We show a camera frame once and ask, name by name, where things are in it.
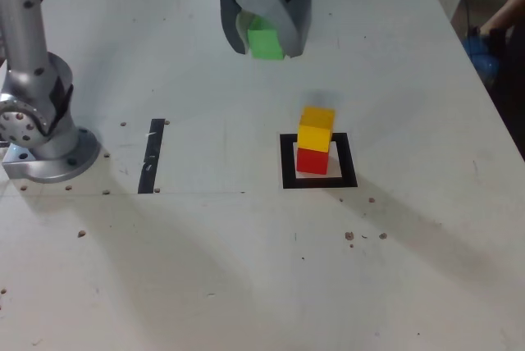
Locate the black tape square outline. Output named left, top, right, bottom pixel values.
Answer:
left=280, top=132, right=358, bottom=189

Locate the green cube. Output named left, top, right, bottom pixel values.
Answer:
left=236, top=10, right=285, bottom=61

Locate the yellow cube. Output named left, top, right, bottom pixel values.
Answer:
left=297, top=106, right=336, bottom=153

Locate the person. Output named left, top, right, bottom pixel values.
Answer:
left=487, top=25, right=525, bottom=159

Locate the black tape strip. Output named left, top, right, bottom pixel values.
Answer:
left=137, top=118, right=166, bottom=195

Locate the red cube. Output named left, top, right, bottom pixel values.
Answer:
left=295, top=148, right=329, bottom=175

